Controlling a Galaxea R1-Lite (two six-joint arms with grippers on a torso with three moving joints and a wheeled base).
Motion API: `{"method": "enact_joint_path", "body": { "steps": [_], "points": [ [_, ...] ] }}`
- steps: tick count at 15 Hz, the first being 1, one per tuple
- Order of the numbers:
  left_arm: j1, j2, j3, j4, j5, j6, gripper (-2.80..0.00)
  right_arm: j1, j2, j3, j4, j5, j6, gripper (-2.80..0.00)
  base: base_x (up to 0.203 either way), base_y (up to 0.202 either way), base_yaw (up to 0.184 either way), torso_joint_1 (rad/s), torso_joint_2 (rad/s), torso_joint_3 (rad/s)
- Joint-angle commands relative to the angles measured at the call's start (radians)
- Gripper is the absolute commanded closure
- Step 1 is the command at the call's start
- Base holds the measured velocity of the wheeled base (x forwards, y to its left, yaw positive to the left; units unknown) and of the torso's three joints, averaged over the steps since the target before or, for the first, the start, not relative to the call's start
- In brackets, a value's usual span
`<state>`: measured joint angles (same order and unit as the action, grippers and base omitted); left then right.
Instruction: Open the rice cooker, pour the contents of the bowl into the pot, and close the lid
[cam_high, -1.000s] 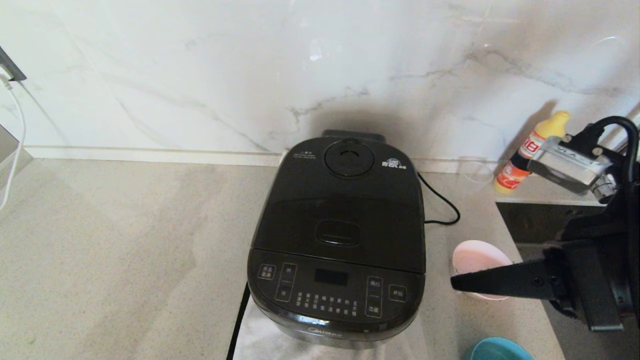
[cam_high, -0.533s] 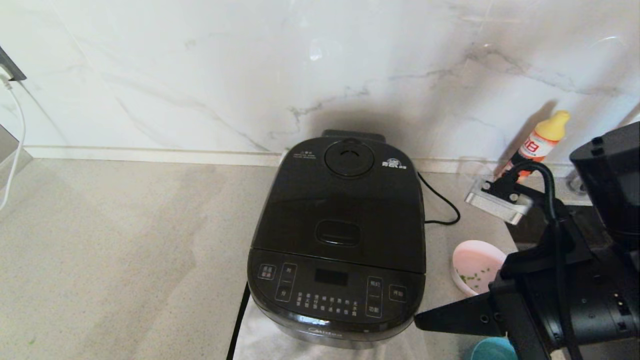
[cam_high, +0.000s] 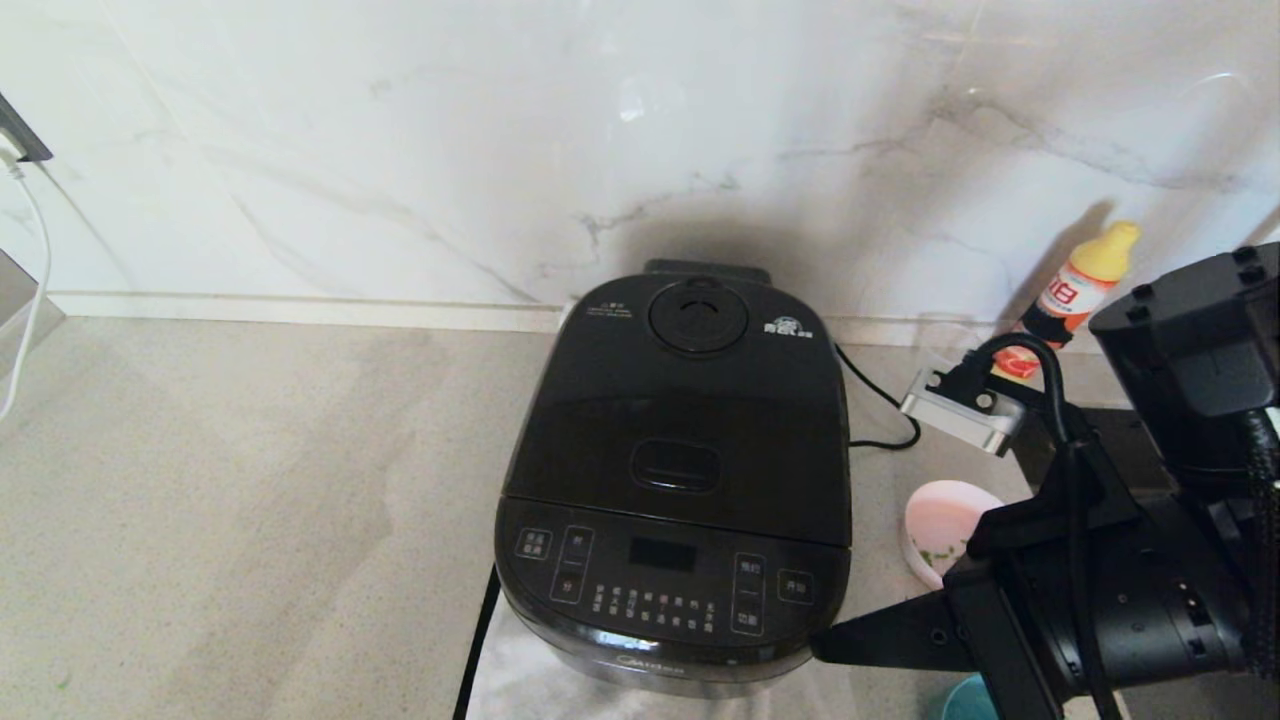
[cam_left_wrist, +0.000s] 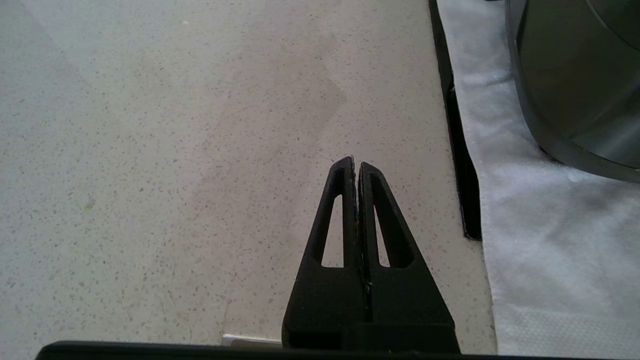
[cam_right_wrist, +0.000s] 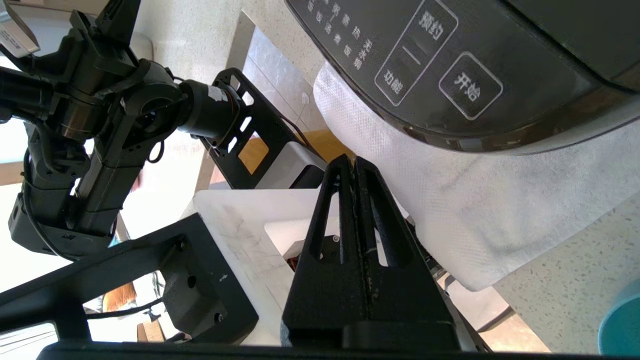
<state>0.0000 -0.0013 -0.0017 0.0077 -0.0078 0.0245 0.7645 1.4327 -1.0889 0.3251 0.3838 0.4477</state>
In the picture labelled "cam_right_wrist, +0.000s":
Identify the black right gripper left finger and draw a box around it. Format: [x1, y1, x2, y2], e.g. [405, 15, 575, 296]
[281, 154, 370, 348]

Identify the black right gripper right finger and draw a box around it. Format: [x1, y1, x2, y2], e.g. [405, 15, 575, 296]
[350, 157, 461, 351]

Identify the blue bowl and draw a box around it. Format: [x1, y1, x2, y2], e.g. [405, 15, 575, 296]
[597, 280, 640, 356]

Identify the dark grey rice cooker body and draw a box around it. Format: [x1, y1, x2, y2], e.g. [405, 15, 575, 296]
[285, 0, 640, 155]

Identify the white cloth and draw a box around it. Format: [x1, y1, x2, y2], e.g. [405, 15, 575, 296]
[312, 62, 640, 292]

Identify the light grey box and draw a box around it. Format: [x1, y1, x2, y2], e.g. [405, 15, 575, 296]
[255, 142, 328, 191]

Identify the black metal frame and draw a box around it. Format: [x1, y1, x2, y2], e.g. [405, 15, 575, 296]
[0, 212, 258, 346]

